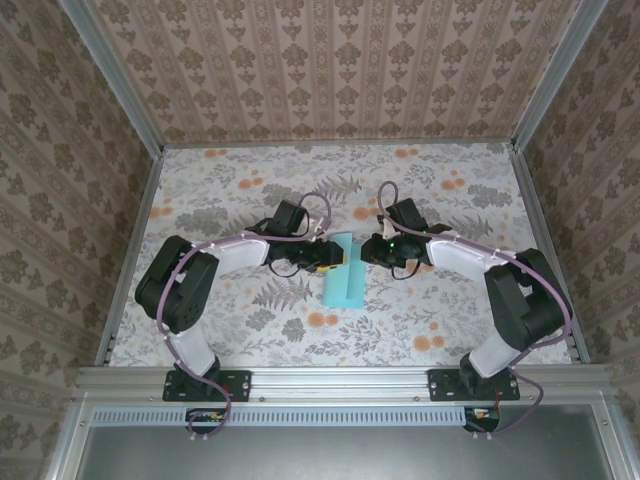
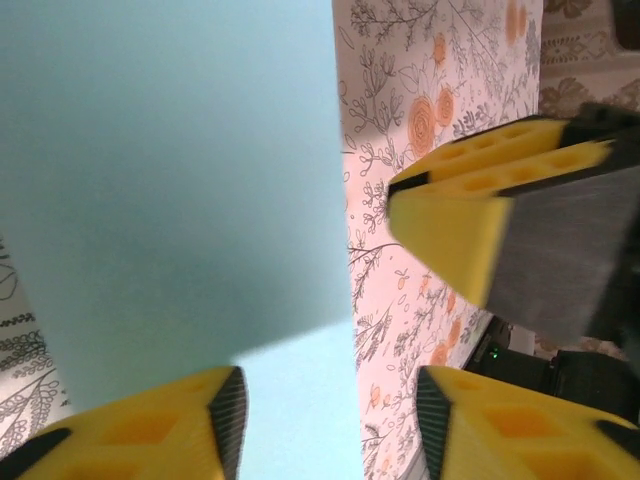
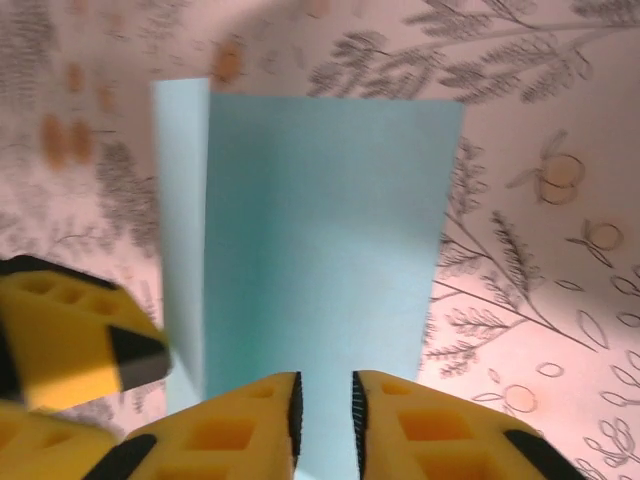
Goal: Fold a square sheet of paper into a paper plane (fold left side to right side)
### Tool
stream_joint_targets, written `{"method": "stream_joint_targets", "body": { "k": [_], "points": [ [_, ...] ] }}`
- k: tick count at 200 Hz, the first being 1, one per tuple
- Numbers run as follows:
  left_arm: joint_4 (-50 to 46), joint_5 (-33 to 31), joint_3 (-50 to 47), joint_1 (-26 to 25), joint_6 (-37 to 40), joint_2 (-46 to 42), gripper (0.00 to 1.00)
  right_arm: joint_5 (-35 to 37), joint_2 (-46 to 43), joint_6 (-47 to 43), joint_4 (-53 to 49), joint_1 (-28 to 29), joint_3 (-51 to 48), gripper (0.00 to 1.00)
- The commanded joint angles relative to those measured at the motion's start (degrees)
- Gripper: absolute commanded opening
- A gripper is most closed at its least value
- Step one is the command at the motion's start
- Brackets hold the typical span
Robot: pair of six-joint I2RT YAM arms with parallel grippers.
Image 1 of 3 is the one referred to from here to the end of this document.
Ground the turquoise cloth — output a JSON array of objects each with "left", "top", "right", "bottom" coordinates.
[{"left": 322, "top": 231, "right": 365, "bottom": 310}]

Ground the grey metal sheet panel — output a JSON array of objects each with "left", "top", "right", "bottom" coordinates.
[{"left": 74, "top": 404, "right": 616, "bottom": 480}]

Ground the thin black right gripper cable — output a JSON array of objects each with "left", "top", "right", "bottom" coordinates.
[{"left": 391, "top": 260, "right": 434, "bottom": 280}]

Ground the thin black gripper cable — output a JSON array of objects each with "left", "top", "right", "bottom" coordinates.
[
  {"left": 267, "top": 259, "right": 304, "bottom": 279},
  {"left": 391, "top": 260, "right": 434, "bottom": 280}
]

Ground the thin black left gripper cable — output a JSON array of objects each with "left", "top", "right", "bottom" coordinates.
[{"left": 267, "top": 259, "right": 304, "bottom": 279}]

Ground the thin aluminium table rail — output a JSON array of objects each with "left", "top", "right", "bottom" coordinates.
[{"left": 159, "top": 141, "right": 516, "bottom": 151}]

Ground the wide aluminium base rail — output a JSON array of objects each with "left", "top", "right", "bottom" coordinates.
[{"left": 74, "top": 364, "right": 614, "bottom": 401}]

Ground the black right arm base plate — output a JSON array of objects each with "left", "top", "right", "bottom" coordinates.
[{"left": 428, "top": 368, "right": 521, "bottom": 403}]

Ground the aluminium table side rail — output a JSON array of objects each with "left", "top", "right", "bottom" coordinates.
[
  {"left": 509, "top": 142, "right": 591, "bottom": 366},
  {"left": 94, "top": 147, "right": 166, "bottom": 369}
]

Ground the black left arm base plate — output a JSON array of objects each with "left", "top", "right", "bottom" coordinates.
[{"left": 162, "top": 368, "right": 252, "bottom": 403}]

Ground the grey slotted cable duct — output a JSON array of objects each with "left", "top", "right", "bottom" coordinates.
[{"left": 92, "top": 405, "right": 501, "bottom": 427}]

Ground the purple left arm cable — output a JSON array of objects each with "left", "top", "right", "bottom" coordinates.
[{"left": 156, "top": 192, "right": 335, "bottom": 444}]

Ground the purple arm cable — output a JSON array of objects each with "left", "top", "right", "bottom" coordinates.
[
  {"left": 156, "top": 192, "right": 335, "bottom": 444},
  {"left": 377, "top": 180, "right": 574, "bottom": 441}
]

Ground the small wired connector board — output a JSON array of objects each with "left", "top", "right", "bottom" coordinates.
[
  {"left": 463, "top": 405, "right": 501, "bottom": 432},
  {"left": 185, "top": 407, "right": 226, "bottom": 434}
]

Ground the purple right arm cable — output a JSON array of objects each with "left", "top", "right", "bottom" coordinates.
[{"left": 377, "top": 180, "right": 574, "bottom": 441}]

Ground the aluminium frame post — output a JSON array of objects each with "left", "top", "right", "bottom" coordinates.
[
  {"left": 57, "top": 0, "right": 166, "bottom": 156},
  {"left": 512, "top": 0, "right": 609, "bottom": 146}
]

